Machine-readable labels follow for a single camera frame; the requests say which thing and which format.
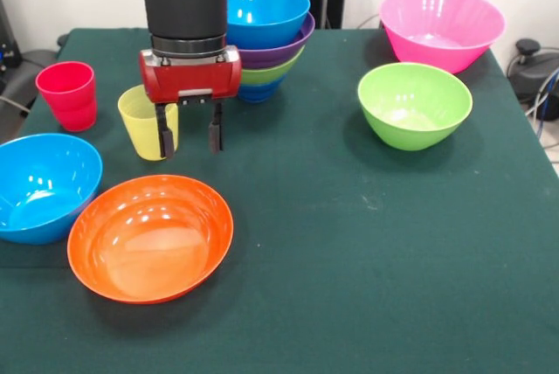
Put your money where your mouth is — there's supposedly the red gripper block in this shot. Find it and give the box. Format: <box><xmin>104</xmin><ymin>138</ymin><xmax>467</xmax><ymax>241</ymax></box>
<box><xmin>139</xmin><ymin>45</ymin><xmax>243</xmax><ymax>161</ymax></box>

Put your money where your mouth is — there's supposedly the yellow plastic cup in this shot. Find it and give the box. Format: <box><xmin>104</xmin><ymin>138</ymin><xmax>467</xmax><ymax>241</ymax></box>
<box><xmin>117</xmin><ymin>84</ymin><xmax>180</xmax><ymax>162</ymax></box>

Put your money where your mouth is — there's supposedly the small dark blue bowl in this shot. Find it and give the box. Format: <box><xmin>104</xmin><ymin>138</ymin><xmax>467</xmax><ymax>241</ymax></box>
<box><xmin>238</xmin><ymin>76</ymin><xmax>285</xmax><ymax>104</ymax></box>

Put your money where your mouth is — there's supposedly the green plastic bowl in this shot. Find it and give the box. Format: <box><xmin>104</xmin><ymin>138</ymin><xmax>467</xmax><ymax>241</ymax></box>
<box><xmin>239</xmin><ymin>44</ymin><xmax>306</xmax><ymax>87</ymax></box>
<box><xmin>357</xmin><ymin>62</ymin><xmax>474</xmax><ymax>152</ymax></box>

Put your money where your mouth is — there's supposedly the purple plastic bowl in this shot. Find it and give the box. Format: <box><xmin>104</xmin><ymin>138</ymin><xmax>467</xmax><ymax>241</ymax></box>
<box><xmin>238</xmin><ymin>11</ymin><xmax>316</xmax><ymax>71</ymax></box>

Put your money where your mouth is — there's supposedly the orange plastic bowl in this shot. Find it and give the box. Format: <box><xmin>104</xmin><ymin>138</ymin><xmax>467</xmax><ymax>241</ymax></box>
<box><xmin>66</xmin><ymin>174</ymin><xmax>235</xmax><ymax>305</ymax></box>

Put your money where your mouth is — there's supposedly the red plastic cup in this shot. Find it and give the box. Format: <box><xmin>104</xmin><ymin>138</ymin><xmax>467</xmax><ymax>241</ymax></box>
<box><xmin>35</xmin><ymin>61</ymin><xmax>98</xmax><ymax>133</ymax></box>

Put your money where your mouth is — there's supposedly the light blue plastic bowl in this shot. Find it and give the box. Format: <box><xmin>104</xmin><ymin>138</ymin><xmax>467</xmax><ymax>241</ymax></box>
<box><xmin>225</xmin><ymin>0</ymin><xmax>312</xmax><ymax>51</ymax></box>
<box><xmin>0</xmin><ymin>133</ymin><xmax>104</xmax><ymax>246</ymax></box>

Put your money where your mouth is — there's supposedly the large magenta plastic bowl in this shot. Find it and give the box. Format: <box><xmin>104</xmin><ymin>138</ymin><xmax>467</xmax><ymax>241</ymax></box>
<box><xmin>378</xmin><ymin>0</ymin><xmax>507</xmax><ymax>75</ymax></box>

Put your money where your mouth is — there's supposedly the black equipment case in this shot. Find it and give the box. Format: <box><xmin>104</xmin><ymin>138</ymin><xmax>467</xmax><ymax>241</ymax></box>
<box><xmin>0</xmin><ymin>0</ymin><xmax>23</xmax><ymax>82</ymax></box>

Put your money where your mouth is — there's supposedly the dark green tablecloth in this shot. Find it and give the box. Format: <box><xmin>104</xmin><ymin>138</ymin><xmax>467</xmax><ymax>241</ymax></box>
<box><xmin>0</xmin><ymin>27</ymin><xmax>559</xmax><ymax>374</ymax></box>

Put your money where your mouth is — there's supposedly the tangle of floor cables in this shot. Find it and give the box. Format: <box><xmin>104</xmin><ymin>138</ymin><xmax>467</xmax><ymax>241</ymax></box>
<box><xmin>523</xmin><ymin>66</ymin><xmax>559</xmax><ymax>165</ymax></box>

